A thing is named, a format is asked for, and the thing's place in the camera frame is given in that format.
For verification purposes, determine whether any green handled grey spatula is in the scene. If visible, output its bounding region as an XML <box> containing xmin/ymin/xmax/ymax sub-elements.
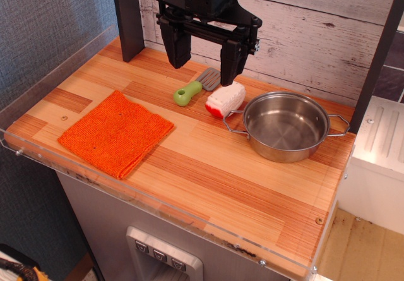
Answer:
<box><xmin>173</xmin><ymin>68</ymin><xmax>221</xmax><ymax>107</ymax></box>

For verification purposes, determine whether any white plastic cabinet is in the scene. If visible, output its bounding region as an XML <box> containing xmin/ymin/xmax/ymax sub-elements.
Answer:
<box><xmin>337</xmin><ymin>97</ymin><xmax>403</xmax><ymax>234</ymax></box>

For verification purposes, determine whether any dark grey left post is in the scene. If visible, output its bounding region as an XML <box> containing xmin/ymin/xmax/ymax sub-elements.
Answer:
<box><xmin>114</xmin><ymin>0</ymin><xmax>145</xmax><ymax>63</ymax></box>

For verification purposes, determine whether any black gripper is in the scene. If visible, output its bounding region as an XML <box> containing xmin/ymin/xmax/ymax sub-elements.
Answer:
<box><xmin>156</xmin><ymin>0</ymin><xmax>262</xmax><ymax>87</ymax></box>

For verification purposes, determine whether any stainless steel pot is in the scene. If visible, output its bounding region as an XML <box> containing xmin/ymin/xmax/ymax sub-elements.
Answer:
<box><xmin>223</xmin><ymin>92</ymin><xmax>350</xmax><ymax>163</ymax></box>

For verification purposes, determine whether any white red toy food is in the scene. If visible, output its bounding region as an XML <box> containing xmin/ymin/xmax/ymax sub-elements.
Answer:
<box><xmin>205</xmin><ymin>81</ymin><xmax>246</xmax><ymax>119</ymax></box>

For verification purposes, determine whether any silver dispenser panel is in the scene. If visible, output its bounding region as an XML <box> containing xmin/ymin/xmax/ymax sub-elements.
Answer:
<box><xmin>126</xmin><ymin>226</ymin><xmax>204</xmax><ymax>280</ymax></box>

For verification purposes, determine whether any yellow black object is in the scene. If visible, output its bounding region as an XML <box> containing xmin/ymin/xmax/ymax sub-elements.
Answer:
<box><xmin>1</xmin><ymin>258</ymin><xmax>49</xmax><ymax>281</ymax></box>

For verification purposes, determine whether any dark grey right post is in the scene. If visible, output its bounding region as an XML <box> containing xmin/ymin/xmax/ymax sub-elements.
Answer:
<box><xmin>350</xmin><ymin>0</ymin><xmax>403</xmax><ymax>134</ymax></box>

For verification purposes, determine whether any dark grey post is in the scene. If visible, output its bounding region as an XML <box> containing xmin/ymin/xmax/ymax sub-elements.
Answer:
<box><xmin>350</xmin><ymin>0</ymin><xmax>403</xmax><ymax>134</ymax></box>
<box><xmin>114</xmin><ymin>0</ymin><xmax>145</xmax><ymax>63</ymax></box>

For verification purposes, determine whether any clear acrylic guard rail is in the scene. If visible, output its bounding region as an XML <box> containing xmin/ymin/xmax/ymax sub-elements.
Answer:
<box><xmin>0</xmin><ymin>24</ymin><xmax>339</xmax><ymax>278</ymax></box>

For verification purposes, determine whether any grey toy fridge cabinet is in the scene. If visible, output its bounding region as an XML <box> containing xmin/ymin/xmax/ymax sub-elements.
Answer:
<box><xmin>55</xmin><ymin>170</ymin><xmax>291</xmax><ymax>281</ymax></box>

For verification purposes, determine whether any orange knitted cloth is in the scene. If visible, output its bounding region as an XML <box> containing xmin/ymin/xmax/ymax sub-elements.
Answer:
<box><xmin>58</xmin><ymin>90</ymin><xmax>174</xmax><ymax>179</ymax></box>

